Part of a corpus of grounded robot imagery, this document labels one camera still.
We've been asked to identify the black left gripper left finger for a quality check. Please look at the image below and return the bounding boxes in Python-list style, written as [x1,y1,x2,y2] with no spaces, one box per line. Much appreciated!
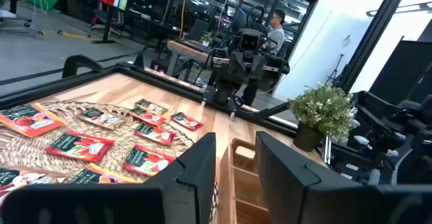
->
[0,132,217,224]

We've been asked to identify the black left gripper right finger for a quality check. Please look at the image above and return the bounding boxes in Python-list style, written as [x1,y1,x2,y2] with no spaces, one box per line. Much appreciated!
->
[255,130,432,224]

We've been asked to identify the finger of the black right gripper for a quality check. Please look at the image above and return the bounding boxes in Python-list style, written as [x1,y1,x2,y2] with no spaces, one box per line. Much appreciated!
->
[240,79,260,107]
[214,78,238,105]

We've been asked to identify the red tea packet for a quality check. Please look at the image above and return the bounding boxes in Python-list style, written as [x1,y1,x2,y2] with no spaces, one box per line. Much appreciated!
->
[129,107,167,127]
[45,131,115,164]
[123,144,176,177]
[170,111,204,132]
[134,122,177,146]

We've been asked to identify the green white snack packet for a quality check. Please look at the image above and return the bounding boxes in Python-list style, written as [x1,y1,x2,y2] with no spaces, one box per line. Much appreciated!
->
[134,99,169,116]

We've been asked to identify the wooden tea box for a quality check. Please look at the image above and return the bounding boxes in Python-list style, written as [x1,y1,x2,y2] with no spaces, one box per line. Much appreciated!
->
[217,137,272,224]

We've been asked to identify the person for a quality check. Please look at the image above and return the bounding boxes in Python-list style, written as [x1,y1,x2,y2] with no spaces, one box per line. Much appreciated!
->
[264,8,287,57]

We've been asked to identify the small potted plant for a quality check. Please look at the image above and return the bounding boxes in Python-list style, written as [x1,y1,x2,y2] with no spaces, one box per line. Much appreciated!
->
[199,30,217,47]

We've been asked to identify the wooden desk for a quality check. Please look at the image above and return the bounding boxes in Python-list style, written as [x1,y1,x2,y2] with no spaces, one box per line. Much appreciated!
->
[166,40,217,76]

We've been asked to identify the round woven placemat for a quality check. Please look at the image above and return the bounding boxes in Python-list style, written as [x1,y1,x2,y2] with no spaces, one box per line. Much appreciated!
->
[0,101,219,224]

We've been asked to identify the potted plant white flowers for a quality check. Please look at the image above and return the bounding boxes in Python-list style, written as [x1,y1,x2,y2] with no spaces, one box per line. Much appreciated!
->
[288,83,358,153]

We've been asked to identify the black robot equipment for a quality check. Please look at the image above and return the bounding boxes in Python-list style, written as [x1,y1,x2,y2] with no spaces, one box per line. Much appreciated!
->
[347,90,432,186]

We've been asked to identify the black panel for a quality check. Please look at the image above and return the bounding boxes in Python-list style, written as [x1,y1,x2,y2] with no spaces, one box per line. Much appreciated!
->
[369,36,432,107]

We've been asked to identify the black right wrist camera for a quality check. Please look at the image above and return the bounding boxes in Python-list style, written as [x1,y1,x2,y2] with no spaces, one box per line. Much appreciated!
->
[238,28,263,52]

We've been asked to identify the yellow hanging cable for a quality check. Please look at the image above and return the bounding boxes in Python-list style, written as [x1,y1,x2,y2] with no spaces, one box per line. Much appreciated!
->
[178,0,189,38]

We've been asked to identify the camera tripod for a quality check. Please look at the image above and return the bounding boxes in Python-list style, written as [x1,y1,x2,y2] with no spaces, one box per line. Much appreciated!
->
[324,53,346,86]

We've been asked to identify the black upright frame post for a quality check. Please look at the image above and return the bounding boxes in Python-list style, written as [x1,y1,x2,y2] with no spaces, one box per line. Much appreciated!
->
[338,0,415,94]

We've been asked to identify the black arched bracket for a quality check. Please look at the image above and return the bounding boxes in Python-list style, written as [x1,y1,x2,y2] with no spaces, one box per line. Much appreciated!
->
[61,54,105,79]

